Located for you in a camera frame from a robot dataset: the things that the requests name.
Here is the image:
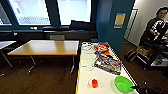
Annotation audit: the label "tan black backpack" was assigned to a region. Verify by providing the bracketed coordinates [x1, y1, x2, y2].
[124, 48, 140, 64]

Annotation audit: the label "clear glass bowl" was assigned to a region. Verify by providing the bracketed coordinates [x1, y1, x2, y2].
[81, 41, 94, 52]

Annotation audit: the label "grey bench panel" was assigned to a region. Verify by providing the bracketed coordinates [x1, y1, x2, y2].
[49, 34, 66, 41]

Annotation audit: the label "long wooden table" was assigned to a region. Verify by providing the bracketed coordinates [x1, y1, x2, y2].
[6, 39, 81, 75]

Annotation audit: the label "green bowl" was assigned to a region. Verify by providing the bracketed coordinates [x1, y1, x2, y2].
[113, 75, 136, 94]

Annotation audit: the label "white framed doorway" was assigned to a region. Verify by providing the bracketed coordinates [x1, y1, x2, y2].
[124, 8, 139, 42]

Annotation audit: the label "bright window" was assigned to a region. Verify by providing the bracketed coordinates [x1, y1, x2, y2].
[0, 2, 12, 27]
[8, 0, 52, 27]
[56, 0, 92, 26]

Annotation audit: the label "dark sofa cushion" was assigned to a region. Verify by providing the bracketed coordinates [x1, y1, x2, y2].
[69, 20, 98, 31]

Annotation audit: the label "person in dark shirt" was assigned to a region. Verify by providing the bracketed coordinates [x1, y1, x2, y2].
[139, 6, 168, 47]

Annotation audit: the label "small orange ball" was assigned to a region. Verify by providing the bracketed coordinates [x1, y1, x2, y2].
[90, 78, 100, 89]

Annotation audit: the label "colourful snack packets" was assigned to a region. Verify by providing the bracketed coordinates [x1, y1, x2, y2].
[92, 41, 112, 57]

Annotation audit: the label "small white puck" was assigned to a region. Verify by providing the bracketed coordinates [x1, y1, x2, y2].
[83, 64, 95, 72]

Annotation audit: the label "yellow wall sign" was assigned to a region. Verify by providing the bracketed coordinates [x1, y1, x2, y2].
[113, 12, 127, 30]

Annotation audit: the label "dark window bench sofa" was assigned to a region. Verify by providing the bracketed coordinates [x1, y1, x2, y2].
[0, 20, 99, 43]

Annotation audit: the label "small white sill item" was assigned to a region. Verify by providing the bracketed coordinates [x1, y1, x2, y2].
[30, 26, 40, 31]

